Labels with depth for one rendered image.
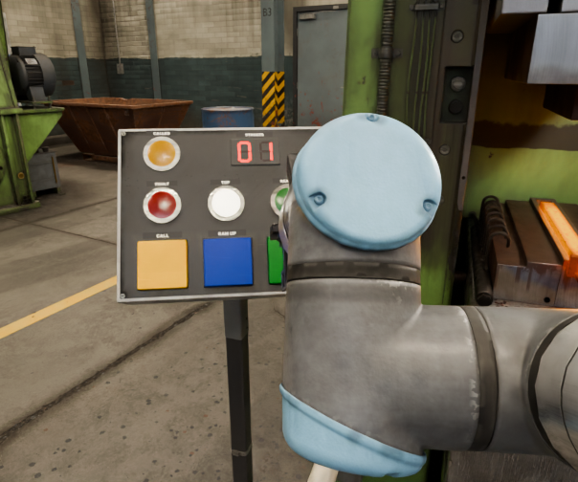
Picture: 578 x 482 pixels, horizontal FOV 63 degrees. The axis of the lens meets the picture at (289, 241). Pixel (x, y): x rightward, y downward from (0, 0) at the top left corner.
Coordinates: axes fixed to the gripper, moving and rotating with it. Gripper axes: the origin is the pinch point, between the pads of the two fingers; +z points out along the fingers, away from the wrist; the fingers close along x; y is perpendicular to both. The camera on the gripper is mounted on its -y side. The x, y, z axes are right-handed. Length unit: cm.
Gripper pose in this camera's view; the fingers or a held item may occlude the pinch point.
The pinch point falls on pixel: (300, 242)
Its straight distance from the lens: 64.6
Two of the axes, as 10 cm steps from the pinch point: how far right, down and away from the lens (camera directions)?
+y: 0.5, 9.8, -1.7
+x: 9.9, -0.4, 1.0
